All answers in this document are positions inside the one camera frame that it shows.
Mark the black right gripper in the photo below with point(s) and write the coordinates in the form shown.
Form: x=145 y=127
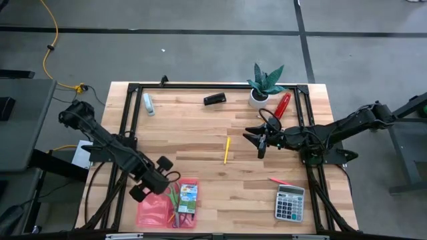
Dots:
x=262 y=151

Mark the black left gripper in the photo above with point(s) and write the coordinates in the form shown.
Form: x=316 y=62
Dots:
x=137 y=194

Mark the pink translucent pencil case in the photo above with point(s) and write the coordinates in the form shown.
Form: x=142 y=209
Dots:
x=150 y=210

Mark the yellow pen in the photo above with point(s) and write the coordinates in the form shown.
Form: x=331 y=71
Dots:
x=227 y=150

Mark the green crayon box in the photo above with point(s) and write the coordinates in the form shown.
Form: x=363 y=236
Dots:
x=187 y=198

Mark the pink pen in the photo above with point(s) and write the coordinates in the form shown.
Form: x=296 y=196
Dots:
x=280 y=181

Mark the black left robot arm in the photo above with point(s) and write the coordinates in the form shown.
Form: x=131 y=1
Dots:
x=100 y=136

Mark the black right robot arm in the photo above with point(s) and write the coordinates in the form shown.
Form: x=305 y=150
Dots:
x=333 y=128

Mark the white plant pot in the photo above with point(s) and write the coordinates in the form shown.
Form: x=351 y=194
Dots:
x=257 y=101

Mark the red marker tube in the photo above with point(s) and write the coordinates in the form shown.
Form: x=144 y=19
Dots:
x=283 y=103

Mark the silver aluminium profile piece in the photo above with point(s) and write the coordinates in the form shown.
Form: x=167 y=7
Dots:
x=123 y=236
x=310 y=237

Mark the green leafy plant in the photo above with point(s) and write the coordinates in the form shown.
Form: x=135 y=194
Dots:
x=265 y=81

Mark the black stapler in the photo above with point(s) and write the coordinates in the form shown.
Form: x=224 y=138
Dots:
x=215 y=99

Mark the white flat sheet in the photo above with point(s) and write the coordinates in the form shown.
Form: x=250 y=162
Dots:
x=80 y=156

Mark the grey desk calculator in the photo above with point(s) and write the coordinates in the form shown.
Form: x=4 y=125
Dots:
x=289 y=203

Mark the white stapler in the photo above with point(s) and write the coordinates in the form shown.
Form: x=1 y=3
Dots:
x=149 y=104

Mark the black table clamp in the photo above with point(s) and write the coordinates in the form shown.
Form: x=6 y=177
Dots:
x=163 y=81

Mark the grey side desk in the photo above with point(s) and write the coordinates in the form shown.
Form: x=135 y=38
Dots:
x=23 y=126

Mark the dark grey table stand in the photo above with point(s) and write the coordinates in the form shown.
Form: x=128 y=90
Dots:
x=405 y=146

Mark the green round object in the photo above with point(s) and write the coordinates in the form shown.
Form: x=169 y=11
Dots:
x=424 y=111

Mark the black flat bar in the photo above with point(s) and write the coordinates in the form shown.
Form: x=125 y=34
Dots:
x=16 y=74

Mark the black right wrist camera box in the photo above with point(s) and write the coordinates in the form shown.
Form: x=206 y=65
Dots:
x=275 y=138

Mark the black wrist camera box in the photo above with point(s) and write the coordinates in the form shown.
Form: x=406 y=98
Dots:
x=155 y=178
x=275 y=138

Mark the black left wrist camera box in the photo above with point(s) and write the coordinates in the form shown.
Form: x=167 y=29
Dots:
x=155 y=178

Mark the black metal table frame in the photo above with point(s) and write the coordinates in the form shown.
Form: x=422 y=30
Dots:
x=217 y=86

